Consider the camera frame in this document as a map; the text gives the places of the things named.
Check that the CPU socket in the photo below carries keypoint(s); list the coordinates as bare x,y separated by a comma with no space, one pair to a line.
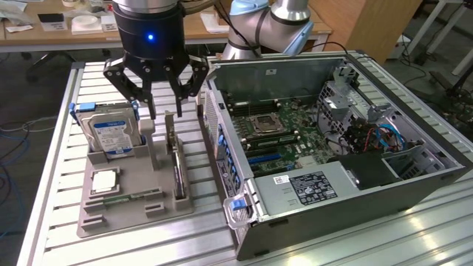
265,124

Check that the black plastic shroud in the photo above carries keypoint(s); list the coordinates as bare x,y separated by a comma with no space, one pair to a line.
369,171

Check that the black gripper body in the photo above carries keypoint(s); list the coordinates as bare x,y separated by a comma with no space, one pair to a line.
151,36

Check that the wooden cabinet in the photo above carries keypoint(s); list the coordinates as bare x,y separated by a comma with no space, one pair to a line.
377,27

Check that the white paper slip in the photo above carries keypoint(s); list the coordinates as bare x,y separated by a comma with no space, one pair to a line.
19,28

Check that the white paper booklet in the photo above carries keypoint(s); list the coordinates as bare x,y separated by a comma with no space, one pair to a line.
212,23

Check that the clear plastic bag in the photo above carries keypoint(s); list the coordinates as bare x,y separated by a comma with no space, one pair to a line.
15,16

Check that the blue card retainer clips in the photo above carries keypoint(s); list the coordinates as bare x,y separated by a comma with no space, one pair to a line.
221,141

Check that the hard disk in blue carrier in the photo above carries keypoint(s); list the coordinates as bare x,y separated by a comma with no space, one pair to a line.
111,133

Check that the white box with round dish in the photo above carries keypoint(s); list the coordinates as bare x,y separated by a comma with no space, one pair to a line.
87,26

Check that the green RAM stick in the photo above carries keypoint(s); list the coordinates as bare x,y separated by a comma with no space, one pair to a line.
117,199

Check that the black office chair base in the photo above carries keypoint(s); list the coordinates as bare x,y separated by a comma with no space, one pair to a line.
44,59

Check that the grey power supply unit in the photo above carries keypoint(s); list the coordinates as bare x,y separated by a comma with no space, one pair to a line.
275,199

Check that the silver chipset heatsink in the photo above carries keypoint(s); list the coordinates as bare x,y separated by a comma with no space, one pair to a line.
306,161

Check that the small white labelled box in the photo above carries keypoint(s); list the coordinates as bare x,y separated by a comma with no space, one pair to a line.
107,25

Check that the white box with black top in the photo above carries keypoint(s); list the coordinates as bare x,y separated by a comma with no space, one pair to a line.
53,25

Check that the silver CPU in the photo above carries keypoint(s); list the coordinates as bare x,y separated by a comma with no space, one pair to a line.
104,182

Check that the green motherboard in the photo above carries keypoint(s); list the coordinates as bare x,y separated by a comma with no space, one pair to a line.
306,130

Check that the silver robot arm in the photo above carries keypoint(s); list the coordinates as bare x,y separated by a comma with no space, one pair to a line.
288,11

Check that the dark grey open PC case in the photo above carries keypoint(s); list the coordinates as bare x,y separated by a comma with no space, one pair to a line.
332,216

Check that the RAM stick with white label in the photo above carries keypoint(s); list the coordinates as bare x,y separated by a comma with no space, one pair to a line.
269,141

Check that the wooden desk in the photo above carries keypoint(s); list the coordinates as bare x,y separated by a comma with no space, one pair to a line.
207,37

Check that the white wall box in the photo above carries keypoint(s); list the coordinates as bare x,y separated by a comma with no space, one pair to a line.
402,50

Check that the blue case latch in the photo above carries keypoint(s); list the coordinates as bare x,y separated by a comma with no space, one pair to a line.
236,205

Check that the grey parts rack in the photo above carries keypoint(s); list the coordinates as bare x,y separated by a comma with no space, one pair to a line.
136,177

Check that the white tape roll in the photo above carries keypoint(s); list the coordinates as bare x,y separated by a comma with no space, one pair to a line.
69,3

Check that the graphics card with black fan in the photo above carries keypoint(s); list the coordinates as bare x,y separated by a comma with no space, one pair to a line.
179,171

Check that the black equipment stand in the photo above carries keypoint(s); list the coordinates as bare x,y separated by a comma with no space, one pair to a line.
454,91

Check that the blue expansion slot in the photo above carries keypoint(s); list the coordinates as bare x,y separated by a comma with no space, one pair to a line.
264,158

